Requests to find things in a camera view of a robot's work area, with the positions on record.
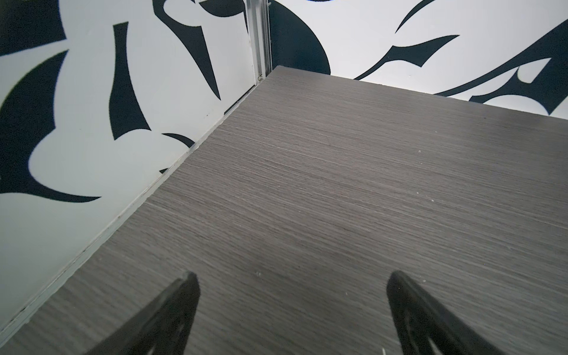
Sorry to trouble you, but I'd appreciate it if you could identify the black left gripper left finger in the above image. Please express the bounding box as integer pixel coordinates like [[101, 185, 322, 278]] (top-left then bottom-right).
[[87, 272, 201, 354]]

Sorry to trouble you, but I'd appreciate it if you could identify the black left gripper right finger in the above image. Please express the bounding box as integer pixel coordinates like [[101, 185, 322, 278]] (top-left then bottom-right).
[[386, 271, 503, 354]]

